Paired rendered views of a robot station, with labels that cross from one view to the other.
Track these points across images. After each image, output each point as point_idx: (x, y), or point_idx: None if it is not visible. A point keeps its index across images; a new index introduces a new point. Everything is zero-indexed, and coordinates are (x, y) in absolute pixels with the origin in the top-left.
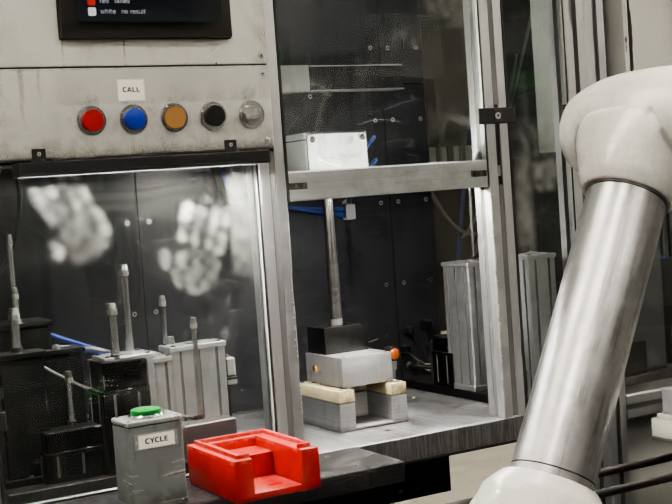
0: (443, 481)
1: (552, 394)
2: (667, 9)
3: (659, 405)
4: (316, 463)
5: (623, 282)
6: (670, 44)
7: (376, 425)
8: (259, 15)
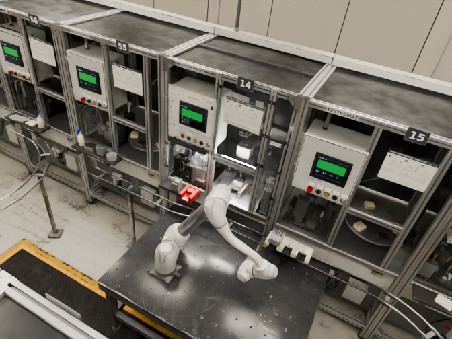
0: None
1: (183, 221)
2: (310, 165)
3: (284, 229)
4: (190, 200)
5: (196, 216)
6: (308, 172)
7: (233, 196)
8: (212, 130)
